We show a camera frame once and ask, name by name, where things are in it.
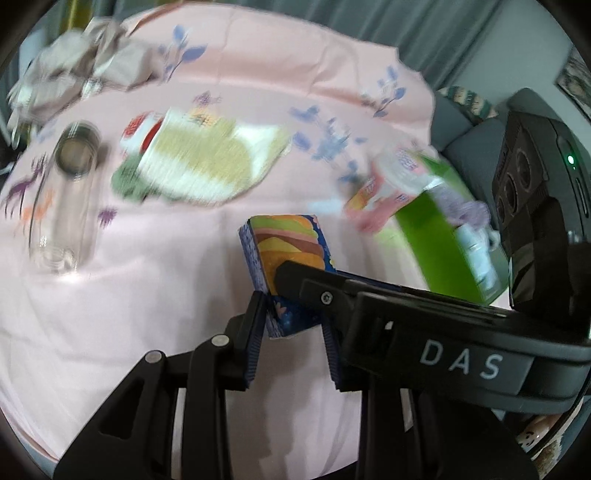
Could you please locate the green fuzzy cloth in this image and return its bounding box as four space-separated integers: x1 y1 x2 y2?
111 154 158 201

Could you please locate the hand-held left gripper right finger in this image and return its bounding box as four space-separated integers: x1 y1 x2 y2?
321 318 540 480

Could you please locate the yellow-green cloth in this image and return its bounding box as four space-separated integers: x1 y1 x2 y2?
67 0 93 24

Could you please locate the colourful patterned box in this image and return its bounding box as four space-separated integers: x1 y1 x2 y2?
237 213 340 340

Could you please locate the wall picture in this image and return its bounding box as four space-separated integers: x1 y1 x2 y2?
556 46 591 100

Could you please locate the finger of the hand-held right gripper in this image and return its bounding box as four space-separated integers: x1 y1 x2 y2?
274 260 365 324
339 271 430 292

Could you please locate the patterned cushion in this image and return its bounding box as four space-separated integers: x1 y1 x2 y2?
436 85 499 118

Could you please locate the grey curtain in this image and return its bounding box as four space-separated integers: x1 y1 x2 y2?
203 0 573 93

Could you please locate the glass jar with metal lid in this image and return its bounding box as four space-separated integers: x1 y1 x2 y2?
28 121 103 275

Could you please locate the white and yellow knitted sock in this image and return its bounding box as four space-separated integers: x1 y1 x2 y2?
139 108 293 206

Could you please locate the crumpled beige cloth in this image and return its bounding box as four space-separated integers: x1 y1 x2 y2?
7 17 164 123

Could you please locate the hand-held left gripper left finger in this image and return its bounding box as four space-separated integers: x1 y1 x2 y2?
53 291 271 480

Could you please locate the green box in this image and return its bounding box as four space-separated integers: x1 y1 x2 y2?
344 148 509 305

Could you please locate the person's right forearm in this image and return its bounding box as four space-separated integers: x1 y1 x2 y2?
508 411 578 462

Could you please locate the pink printed bed sheet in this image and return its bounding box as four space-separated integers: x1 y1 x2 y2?
0 0 509 462

